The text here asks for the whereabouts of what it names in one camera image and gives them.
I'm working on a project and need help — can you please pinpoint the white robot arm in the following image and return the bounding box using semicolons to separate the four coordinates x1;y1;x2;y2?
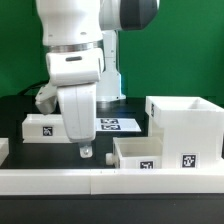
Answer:
35;0;160;158

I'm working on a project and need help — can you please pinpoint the white left barrier wall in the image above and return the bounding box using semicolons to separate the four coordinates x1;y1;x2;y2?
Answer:
0;138;9;166

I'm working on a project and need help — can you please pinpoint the white front drawer box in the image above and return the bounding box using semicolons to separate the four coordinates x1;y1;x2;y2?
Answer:
105;137;163;169

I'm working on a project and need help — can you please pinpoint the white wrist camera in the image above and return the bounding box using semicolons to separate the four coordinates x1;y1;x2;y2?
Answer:
35;82;57;115

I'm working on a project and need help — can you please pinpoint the white drawer box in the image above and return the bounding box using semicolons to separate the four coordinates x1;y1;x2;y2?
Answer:
22;114;69;143
105;137;163;169

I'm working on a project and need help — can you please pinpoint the black base cable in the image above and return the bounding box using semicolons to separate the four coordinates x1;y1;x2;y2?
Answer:
16;79;49;97

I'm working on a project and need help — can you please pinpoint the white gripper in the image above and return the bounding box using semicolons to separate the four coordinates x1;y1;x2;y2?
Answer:
46;48;104;158

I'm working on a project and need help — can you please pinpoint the white front barrier wall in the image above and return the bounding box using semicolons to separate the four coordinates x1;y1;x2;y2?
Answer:
0;169;224;196

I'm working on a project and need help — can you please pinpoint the printed marker sheet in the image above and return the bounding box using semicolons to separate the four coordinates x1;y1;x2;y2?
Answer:
96;118;141;132

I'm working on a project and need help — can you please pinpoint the white drawer cabinet frame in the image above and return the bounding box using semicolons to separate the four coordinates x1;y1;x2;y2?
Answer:
145;96;224;169

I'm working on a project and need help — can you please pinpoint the white barrier wall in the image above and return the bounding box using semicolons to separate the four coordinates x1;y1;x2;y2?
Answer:
0;138;9;166
0;169;224;196

